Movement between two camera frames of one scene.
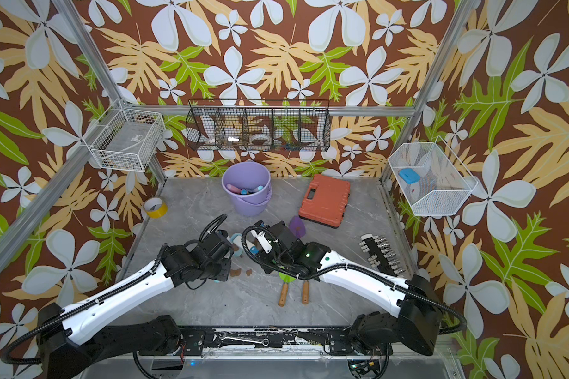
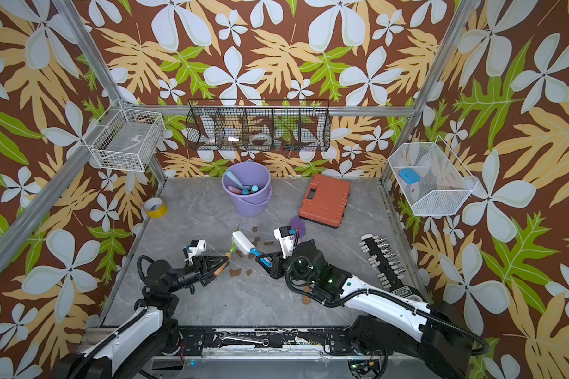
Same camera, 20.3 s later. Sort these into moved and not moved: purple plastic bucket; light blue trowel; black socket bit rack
Moved: light blue trowel
Not moved: black socket bit rack; purple plastic bucket
